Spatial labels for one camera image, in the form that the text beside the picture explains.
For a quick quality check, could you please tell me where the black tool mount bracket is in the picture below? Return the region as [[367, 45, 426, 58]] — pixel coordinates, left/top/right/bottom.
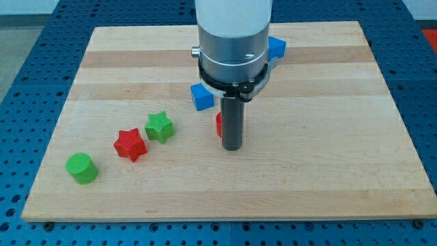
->
[[198, 57, 279, 103]]

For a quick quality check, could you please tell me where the green cylinder block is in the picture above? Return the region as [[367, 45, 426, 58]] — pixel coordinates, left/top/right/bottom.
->
[[66, 152, 98, 185]]

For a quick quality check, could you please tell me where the blue block behind arm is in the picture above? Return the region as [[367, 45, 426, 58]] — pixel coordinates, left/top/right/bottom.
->
[[268, 36, 287, 61]]

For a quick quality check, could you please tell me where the green star block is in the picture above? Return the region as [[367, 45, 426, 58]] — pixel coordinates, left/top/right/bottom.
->
[[145, 111, 175, 144]]

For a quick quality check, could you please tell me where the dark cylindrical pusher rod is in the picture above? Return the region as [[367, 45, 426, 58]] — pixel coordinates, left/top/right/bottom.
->
[[221, 98, 244, 151]]

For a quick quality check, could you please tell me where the blue cube block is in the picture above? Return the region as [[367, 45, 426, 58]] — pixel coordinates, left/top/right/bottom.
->
[[190, 83, 215, 111]]

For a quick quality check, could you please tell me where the red star block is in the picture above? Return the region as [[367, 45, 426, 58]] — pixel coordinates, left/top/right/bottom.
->
[[113, 128, 148, 163]]

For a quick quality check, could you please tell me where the wooden board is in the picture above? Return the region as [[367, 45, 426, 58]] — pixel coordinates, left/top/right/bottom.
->
[[22, 21, 436, 222]]

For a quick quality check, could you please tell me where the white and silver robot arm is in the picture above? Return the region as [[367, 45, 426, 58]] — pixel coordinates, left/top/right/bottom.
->
[[195, 0, 272, 83]]

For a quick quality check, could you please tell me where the red cylinder block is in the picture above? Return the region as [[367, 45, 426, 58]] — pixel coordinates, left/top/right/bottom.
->
[[216, 112, 222, 137]]

